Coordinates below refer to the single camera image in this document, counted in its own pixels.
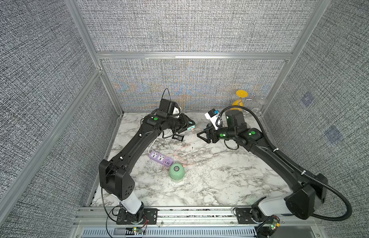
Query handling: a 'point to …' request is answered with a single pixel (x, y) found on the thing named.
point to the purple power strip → (162, 159)
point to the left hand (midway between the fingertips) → (196, 123)
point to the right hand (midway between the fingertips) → (202, 128)
